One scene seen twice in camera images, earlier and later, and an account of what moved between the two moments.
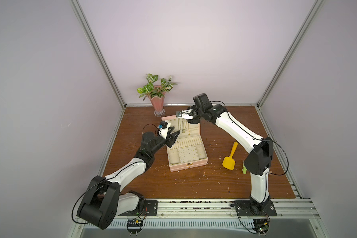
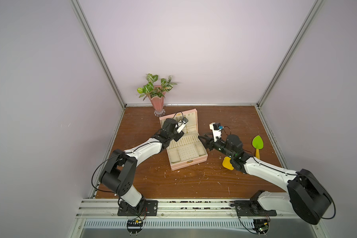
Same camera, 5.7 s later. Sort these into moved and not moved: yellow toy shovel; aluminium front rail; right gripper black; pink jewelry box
Moved: right gripper black
Not moved: pink jewelry box; yellow toy shovel; aluminium front rail
